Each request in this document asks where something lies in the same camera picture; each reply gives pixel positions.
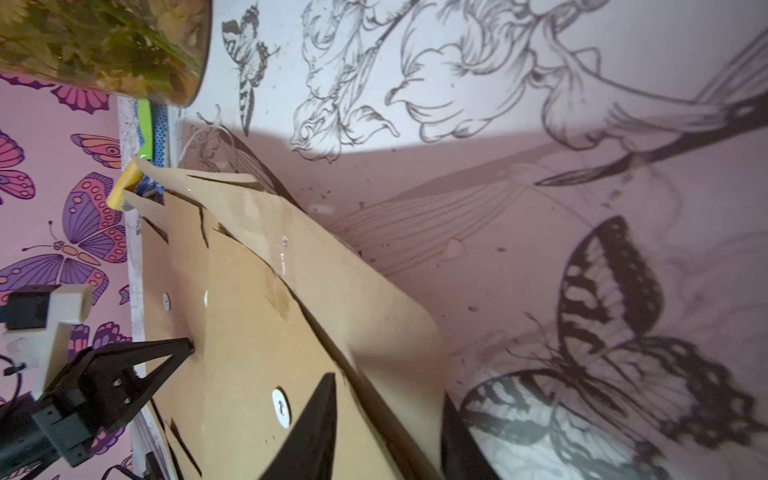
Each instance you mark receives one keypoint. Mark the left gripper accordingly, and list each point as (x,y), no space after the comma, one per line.
(116,381)

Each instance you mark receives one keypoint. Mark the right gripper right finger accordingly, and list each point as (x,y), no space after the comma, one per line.
(461,458)

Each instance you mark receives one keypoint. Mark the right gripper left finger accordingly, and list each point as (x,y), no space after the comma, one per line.
(309,450)

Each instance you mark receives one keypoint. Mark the kraft file bag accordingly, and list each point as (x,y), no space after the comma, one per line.
(150,279)
(287,302)
(179,403)

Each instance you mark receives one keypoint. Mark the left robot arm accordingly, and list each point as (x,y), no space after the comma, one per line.
(23,444)

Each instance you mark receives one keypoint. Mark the glass vase with plants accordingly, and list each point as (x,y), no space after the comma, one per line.
(153,50)

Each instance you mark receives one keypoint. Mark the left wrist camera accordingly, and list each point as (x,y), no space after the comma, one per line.
(38,323)

